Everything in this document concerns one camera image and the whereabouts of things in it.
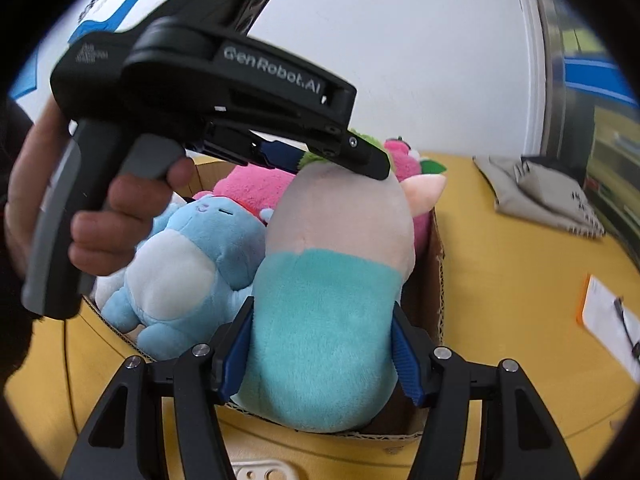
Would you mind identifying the white panda plush toy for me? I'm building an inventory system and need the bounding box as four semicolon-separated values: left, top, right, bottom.
91;269;138;334

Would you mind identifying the person's left hand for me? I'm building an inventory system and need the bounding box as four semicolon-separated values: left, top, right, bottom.
4;94;196;279

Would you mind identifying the pink pig plush teal outfit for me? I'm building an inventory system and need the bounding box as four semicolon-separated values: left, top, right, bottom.
233;154;446;434

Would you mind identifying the brown cardboard box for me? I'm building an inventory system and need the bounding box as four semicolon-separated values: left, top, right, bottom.
98;155;446;434

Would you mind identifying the white phone case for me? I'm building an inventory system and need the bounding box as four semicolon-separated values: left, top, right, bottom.
231;460;299;480

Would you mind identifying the pink bear plush toy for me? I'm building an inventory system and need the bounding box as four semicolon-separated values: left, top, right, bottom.
192;136;449;256

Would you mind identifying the blue bear plush toy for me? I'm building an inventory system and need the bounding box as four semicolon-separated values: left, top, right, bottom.
101;195;267;361

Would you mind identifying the white paper sheet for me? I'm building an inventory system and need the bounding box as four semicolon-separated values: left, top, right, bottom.
576;274;639;384

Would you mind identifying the grey cloth bag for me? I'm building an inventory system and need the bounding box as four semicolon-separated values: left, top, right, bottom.
473;156;605;238

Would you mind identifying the blue banner strip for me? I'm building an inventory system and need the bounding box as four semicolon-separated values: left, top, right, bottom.
564;58;639;108

